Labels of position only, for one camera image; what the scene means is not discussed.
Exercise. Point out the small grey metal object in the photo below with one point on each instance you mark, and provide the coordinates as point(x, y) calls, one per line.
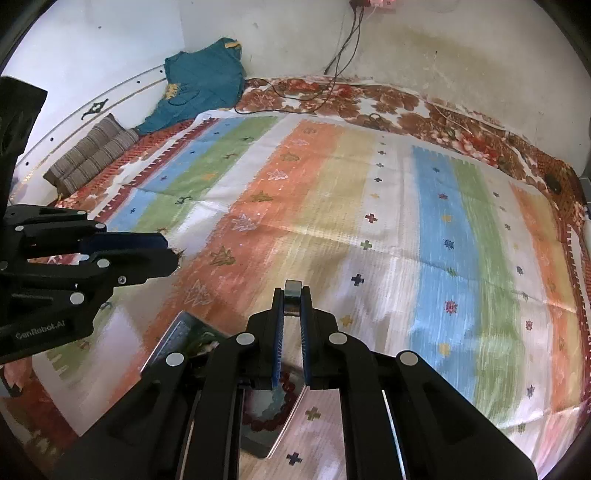
point(292, 290)

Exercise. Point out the square metal tin box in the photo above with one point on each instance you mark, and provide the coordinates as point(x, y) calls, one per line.
point(182, 330)

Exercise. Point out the brown striped cushion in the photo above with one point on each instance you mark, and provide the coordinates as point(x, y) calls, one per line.
point(92, 154)

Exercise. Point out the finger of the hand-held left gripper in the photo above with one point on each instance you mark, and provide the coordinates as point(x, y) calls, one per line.
point(120, 241)
point(138, 267)

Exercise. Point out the white headboard with black ornament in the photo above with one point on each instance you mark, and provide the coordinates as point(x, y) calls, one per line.
point(94, 108)

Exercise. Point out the colourful striped cloth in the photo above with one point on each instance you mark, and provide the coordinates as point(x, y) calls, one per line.
point(392, 221)

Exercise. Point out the teal garment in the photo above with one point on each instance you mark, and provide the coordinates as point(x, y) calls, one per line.
point(203, 78)

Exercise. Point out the small dark round object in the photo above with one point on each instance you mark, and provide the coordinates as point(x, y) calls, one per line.
point(554, 183)

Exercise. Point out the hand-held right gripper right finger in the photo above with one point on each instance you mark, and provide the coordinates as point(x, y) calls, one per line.
point(304, 341)

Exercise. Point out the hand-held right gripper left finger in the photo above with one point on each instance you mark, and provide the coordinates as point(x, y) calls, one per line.
point(278, 341)

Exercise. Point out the brown floral bedsheet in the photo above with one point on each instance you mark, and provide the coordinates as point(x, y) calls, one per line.
point(351, 94)

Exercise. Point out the wall power socket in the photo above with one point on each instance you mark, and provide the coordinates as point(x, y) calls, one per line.
point(371, 3)

